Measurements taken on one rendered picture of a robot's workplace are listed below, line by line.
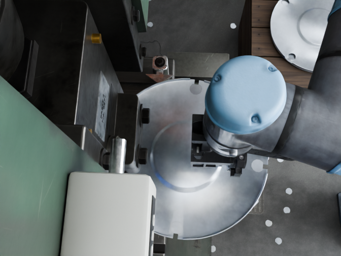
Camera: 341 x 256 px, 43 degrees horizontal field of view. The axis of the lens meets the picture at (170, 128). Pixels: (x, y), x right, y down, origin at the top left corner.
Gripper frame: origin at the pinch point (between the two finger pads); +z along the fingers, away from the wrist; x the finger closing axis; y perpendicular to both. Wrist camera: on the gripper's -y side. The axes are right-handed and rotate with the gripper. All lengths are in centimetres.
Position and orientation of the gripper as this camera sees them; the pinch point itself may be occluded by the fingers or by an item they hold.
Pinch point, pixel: (231, 157)
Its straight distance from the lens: 75.6
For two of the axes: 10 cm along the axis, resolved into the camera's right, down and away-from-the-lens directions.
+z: 0.3, 2.6, 9.7
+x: -0.5, 9.7, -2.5
